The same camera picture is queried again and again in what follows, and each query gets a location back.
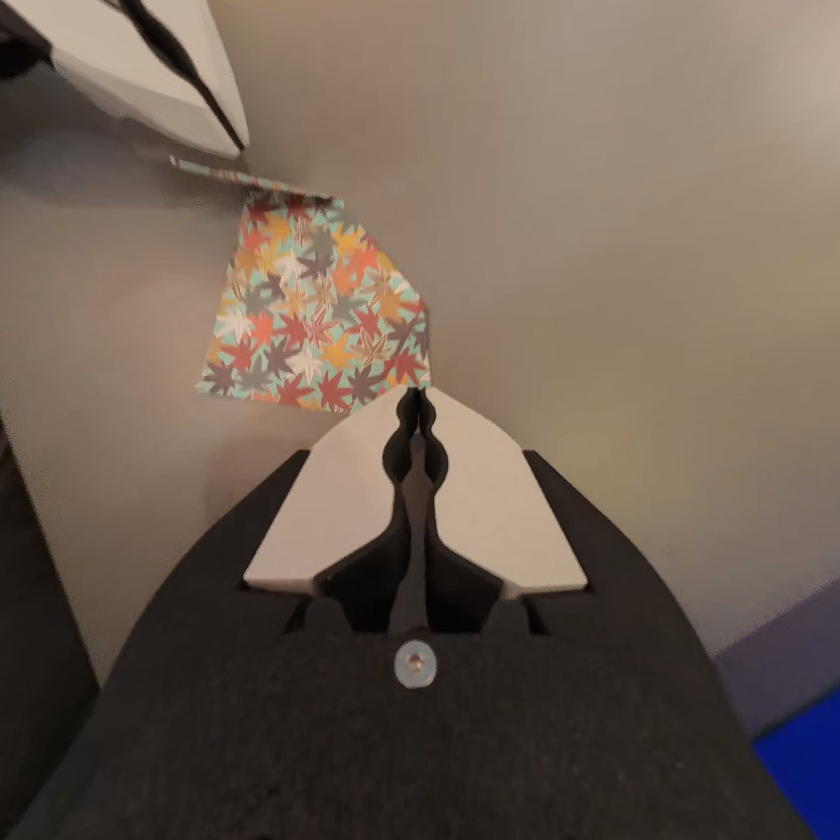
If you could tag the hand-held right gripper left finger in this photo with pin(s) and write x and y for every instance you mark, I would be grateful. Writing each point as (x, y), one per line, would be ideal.
(328, 512)

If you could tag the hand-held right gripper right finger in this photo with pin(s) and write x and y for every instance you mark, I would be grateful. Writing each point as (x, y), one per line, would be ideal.
(505, 512)

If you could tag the blue box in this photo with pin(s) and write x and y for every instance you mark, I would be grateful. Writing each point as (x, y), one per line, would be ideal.
(807, 754)

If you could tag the leaf-patterned teal origami paper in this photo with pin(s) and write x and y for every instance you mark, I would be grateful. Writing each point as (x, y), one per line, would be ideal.
(315, 308)

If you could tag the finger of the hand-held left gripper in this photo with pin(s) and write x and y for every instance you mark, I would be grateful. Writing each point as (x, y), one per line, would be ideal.
(203, 46)
(111, 59)

